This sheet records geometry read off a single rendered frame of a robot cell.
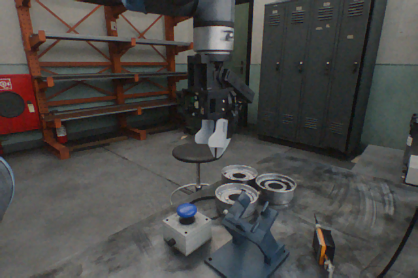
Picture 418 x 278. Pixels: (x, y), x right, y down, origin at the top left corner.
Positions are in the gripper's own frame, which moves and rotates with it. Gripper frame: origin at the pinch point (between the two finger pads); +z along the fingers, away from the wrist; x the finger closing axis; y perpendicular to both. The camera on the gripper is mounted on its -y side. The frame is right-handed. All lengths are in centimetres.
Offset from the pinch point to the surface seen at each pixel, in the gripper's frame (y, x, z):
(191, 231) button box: 12.5, 4.2, 11.7
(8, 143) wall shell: -8, -370, 84
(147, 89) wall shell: -226, -371, 29
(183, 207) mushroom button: 11.2, 0.6, 8.7
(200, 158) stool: -56, -62, 34
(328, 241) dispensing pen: -2.9, 23.5, 11.9
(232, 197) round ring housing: -6.1, -0.5, 14.3
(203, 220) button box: 8.5, 3.5, 11.7
